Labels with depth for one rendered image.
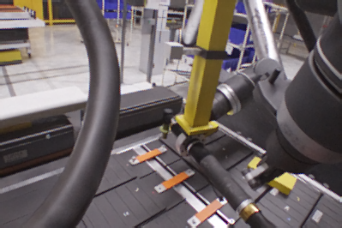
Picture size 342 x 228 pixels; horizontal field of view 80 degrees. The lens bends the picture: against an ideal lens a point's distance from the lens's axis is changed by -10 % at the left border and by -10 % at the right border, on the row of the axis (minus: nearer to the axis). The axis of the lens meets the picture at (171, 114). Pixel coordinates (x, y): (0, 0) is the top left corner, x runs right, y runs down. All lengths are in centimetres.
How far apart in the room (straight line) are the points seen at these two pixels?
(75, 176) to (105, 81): 8
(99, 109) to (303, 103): 19
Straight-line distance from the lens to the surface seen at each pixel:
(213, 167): 55
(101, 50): 22
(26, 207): 68
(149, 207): 64
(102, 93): 20
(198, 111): 56
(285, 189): 81
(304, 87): 24
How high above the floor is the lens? 151
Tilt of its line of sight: 28 degrees down
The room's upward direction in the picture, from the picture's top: 9 degrees clockwise
